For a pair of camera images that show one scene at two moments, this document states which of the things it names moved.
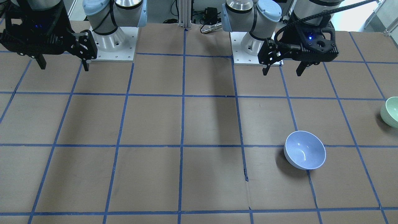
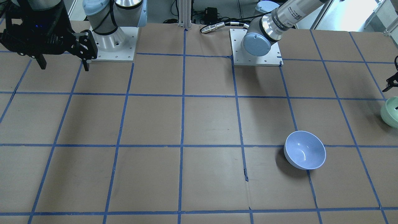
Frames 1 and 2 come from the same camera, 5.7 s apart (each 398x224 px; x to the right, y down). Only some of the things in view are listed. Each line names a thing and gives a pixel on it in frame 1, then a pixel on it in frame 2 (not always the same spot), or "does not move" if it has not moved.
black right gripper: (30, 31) does not move
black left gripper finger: (265, 70) → (392, 81)
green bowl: (389, 111) does not move
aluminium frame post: (184, 13) does not move
